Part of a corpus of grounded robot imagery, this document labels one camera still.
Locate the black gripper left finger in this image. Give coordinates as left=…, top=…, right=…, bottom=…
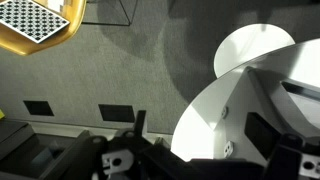
left=89, top=129, right=192, bottom=180

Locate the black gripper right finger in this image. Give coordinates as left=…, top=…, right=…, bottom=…
left=262, top=133, right=320, bottom=180

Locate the black floor outlet cover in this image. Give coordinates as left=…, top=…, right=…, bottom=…
left=22, top=99, right=55, bottom=117
left=97, top=103, right=136, bottom=124

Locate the grey toy oven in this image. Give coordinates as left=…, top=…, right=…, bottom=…
left=213, top=65, right=320, bottom=165

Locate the black perforated mounting platform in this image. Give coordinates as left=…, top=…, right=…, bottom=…
left=0, top=119, right=101, bottom=180

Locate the black white checkerboard calibration board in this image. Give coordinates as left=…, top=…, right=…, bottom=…
left=0, top=0, right=71, bottom=45

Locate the white round table pedestal base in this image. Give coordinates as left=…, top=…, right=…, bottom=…
left=213, top=23, right=296, bottom=79

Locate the black wire frame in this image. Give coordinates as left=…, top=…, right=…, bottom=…
left=81, top=0, right=139, bottom=27

